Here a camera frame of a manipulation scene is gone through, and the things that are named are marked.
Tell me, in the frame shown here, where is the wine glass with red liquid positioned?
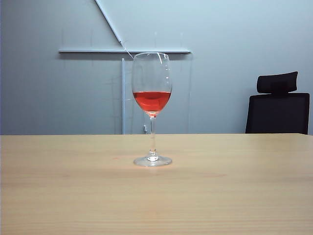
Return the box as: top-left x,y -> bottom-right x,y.
131,52 -> 173,168

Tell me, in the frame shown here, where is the black office chair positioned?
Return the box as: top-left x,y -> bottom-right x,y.
245,71 -> 311,135

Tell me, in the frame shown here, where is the white vertical post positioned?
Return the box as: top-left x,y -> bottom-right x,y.
121,58 -> 126,135

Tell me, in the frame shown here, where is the white horizontal wall rail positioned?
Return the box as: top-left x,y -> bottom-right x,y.
58,47 -> 193,54

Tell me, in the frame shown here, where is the white diagonal wall rail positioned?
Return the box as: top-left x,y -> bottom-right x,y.
94,0 -> 127,49

